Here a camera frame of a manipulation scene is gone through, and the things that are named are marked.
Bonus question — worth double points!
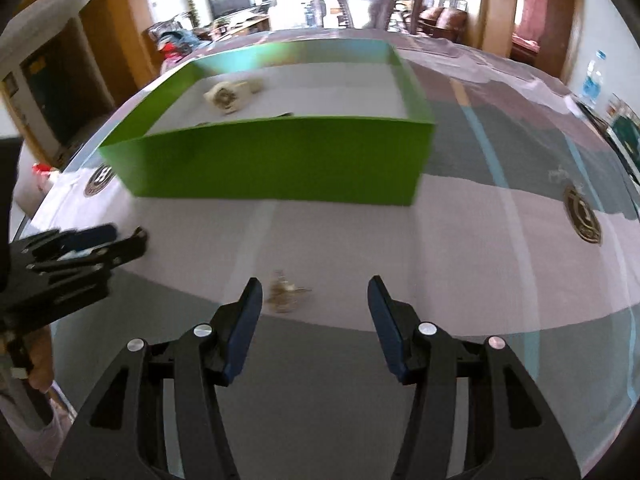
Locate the white wrist watch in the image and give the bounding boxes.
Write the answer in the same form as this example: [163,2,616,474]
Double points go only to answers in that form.
[204,79,264,115]

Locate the plaid bed sheet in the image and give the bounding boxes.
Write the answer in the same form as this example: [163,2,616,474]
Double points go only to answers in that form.
[32,36,639,479]

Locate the clear plastic water bottle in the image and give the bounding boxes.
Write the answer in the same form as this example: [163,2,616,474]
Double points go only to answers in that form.
[580,50,606,108]

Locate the flat screen television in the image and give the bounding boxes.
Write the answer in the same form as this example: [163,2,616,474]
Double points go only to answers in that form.
[208,0,253,20]

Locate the chair piled with clothes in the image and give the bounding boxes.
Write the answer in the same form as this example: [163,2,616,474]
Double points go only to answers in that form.
[146,21,206,61]

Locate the green cardboard box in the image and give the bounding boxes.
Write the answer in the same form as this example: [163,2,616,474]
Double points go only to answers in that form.
[100,39,436,206]

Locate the wooden tv cabinet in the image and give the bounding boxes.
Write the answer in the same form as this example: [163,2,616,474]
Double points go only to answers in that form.
[215,14,271,41]

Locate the dark green gift box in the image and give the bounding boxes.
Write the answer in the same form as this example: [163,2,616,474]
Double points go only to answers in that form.
[612,115,640,170]

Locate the brown leather armchair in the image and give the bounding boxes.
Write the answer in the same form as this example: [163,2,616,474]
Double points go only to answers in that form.
[419,6,468,42]

